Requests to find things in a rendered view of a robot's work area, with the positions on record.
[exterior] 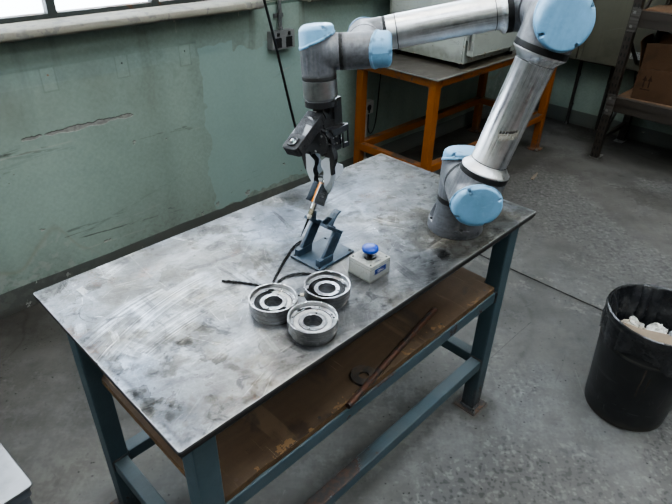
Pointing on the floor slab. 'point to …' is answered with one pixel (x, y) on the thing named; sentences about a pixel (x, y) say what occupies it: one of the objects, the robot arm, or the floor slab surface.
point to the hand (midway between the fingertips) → (320, 187)
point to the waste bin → (632, 360)
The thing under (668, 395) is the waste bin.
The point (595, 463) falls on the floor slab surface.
